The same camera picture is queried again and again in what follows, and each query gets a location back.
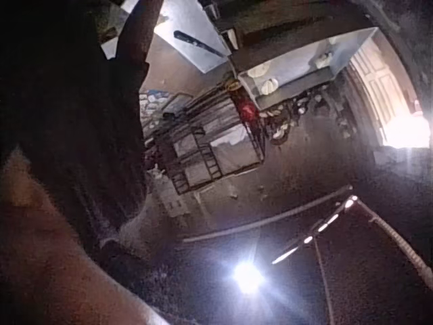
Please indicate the corrugated grey conduit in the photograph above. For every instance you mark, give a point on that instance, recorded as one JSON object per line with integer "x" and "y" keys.
{"x": 402, "y": 238}

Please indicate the grey wall pipe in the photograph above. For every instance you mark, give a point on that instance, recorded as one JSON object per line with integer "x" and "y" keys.
{"x": 270, "y": 218}

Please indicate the black knife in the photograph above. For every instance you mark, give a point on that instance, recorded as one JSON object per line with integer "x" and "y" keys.
{"x": 199, "y": 43}

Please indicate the white counter slab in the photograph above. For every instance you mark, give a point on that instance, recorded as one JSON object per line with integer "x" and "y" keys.
{"x": 189, "y": 20}

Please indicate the red container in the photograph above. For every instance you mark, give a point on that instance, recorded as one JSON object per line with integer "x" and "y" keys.
{"x": 247, "y": 110}

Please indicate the white tube light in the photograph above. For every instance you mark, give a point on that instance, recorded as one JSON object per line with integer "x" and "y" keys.
{"x": 321, "y": 226}

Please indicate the white panelled door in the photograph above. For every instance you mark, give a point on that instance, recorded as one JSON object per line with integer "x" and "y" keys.
{"x": 379, "y": 81}

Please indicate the bright ceiling bulb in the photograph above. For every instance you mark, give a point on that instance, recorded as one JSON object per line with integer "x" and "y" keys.
{"x": 248, "y": 278}

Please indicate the heap of utensils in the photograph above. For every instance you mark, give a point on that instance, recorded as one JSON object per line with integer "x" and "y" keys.
{"x": 291, "y": 115}

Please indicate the white switch board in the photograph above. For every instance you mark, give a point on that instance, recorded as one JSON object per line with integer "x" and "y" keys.
{"x": 173, "y": 200}

